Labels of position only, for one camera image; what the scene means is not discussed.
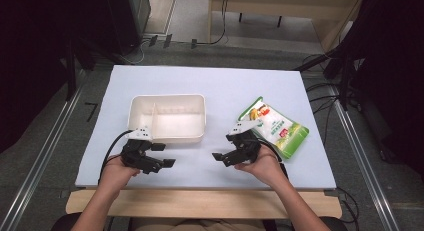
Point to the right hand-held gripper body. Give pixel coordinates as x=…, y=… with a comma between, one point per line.
x=246, y=147

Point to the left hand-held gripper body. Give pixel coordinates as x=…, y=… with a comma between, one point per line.
x=137, y=155

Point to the person's right hand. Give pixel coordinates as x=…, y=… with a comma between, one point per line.
x=265, y=166

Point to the person's left hand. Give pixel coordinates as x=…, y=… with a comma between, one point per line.
x=116, y=172

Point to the white divided plastic container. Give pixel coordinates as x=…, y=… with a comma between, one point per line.
x=168, y=119

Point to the green white snack pouch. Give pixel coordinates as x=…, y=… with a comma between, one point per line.
x=278, y=129

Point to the wooden table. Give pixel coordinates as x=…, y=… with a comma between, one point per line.
x=200, y=202

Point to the black tripod stand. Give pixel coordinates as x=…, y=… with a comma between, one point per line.
x=343, y=77

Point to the black cabinet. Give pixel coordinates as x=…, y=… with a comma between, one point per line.
x=125, y=21

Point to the light wooden bench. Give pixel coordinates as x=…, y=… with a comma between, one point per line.
x=293, y=11

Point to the dark curtain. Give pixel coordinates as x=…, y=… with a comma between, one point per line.
x=30, y=57
x=396, y=74

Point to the aluminium floor rail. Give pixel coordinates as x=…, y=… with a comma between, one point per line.
x=40, y=157
x=363, y=164

